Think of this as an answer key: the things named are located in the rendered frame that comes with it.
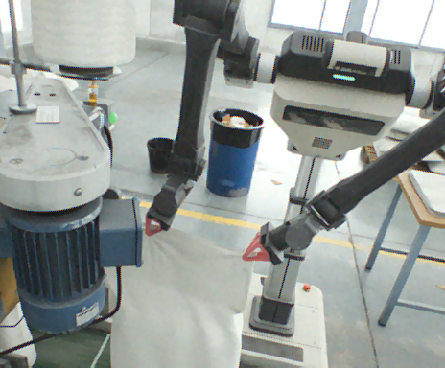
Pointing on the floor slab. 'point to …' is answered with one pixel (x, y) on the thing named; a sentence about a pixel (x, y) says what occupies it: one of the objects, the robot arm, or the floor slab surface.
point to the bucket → (159, 153)
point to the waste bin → (233, 152)
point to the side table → (413, 248)
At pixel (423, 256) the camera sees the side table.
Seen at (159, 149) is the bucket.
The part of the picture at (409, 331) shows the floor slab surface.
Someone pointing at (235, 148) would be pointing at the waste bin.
